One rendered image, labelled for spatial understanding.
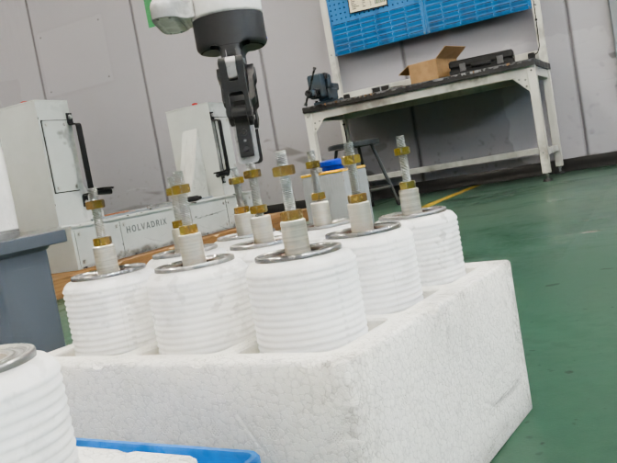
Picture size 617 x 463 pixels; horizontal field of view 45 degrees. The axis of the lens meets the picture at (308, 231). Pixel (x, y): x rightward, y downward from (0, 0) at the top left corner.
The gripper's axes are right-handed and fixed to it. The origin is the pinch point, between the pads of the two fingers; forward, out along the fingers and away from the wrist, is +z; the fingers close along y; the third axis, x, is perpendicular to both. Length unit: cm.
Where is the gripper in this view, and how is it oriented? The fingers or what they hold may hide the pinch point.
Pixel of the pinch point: (249, 151)
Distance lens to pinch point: 80.7
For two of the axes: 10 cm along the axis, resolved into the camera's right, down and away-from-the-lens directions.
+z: 1.6, 9.8, 0.8
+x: -9.9, 1.6, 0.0
